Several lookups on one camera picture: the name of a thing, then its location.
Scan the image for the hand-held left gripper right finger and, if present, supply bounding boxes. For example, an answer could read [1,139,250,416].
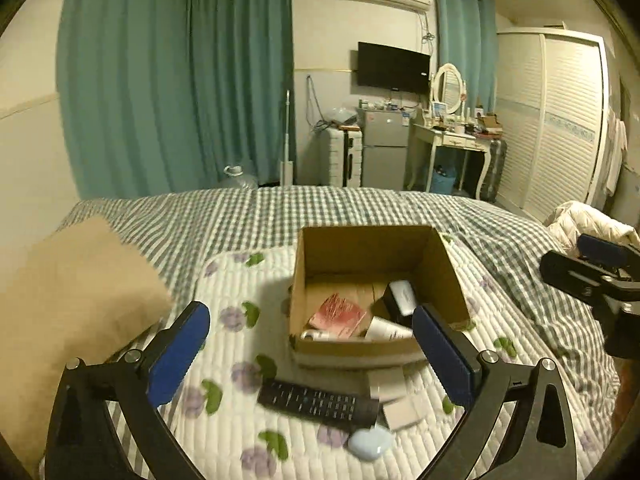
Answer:
[411,304,578,480]

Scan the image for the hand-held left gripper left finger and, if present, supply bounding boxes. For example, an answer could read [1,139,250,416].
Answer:
[45,301,211,480]

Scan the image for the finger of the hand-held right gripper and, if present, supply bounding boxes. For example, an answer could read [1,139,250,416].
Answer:
[539,251,621,307]
[576,233,640,268]

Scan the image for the white puffer jacket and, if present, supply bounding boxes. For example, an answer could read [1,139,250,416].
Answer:
[545,201,638,256]

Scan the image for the small white box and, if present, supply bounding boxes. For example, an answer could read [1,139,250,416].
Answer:
[382,396,426,431]
[367,367,407,403]

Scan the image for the white tube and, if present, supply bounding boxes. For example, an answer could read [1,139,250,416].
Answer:
[365,316,414,341]

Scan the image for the white floral quilted mat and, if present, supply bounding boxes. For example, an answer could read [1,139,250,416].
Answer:
[107,246,601,480]

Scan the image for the black and white case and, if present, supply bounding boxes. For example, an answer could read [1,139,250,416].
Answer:
[382,280,419,328]

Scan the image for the hanging white towel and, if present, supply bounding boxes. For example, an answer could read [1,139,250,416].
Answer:
[602,110,629,196]

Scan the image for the light blue earbud case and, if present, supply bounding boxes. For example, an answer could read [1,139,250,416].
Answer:
[348,427,394,459]

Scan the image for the tan pillow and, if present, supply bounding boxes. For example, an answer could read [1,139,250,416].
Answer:
[0,217,175,476]

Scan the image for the red packet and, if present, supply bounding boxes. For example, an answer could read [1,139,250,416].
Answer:
[308,294,367,337]

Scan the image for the grey suitcase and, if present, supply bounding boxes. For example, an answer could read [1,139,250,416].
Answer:
[481,138,507,201]

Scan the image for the black remote control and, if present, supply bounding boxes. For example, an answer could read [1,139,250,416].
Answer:
[257,381,379,431]

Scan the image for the open cardboard box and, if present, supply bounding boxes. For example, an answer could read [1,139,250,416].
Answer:
[289,225,472,367]

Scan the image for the white louvred wardrobe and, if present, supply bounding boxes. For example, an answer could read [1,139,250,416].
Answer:
[495,27,612,222]

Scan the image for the blue water jug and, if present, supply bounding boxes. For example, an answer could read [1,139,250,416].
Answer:
[431,162,457,193]

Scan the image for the clear water jug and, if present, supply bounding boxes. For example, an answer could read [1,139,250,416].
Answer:
[216,164,258,191]

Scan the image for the white vanity table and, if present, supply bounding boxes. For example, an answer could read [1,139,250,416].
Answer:
[404,122,493,201]

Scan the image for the oval white vanity mirror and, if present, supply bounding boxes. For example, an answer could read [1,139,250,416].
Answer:
[431,63,466,116]

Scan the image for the silver small fridge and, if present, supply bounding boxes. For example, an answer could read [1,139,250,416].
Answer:
[361,109,412,188]

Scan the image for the white upright mop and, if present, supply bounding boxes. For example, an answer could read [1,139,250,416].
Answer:
[279,89,296,186]

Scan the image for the white suitcase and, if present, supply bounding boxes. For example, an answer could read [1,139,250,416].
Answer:
[327,126,364,187]

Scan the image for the narrow teal curtain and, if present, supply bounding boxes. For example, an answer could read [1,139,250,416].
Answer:
[434,0,499,113]

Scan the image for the clear plastic bag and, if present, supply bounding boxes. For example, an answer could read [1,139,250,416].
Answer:
[320,107,358,131]

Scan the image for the wide teal curtain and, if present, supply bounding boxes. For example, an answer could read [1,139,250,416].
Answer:
[56,0,297,200]

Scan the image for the black wall television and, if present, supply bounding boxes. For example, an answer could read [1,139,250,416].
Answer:
[357,42,432,96]

